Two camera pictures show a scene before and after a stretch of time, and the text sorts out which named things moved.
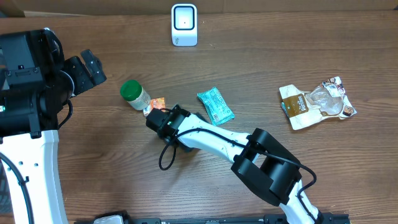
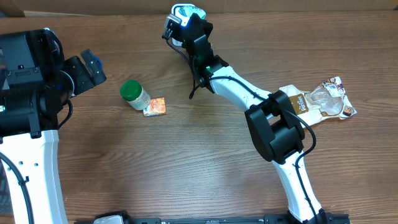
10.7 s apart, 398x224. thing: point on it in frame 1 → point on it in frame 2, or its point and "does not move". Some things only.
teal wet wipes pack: [217, 108] → [185, 12]
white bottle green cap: [133, 92] does not move
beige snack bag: [303, 107] does not move
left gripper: [76, 66] does not move
